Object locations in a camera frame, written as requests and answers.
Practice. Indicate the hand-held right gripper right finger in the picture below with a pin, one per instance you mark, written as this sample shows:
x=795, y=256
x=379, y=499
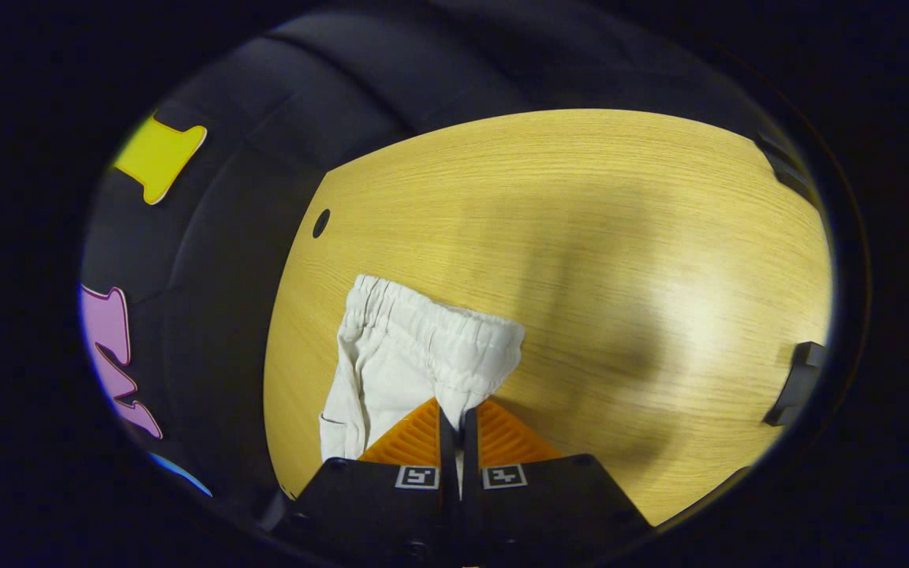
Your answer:
x=533, y=505

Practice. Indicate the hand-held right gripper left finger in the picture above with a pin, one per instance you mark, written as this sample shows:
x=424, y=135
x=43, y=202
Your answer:
x=391, y=505

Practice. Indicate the white jeans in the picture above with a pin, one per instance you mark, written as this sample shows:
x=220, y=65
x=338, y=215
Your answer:
x=399, y=347

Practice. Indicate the black table edge bracket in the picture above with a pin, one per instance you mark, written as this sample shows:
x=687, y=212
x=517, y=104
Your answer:
x=798, y=383

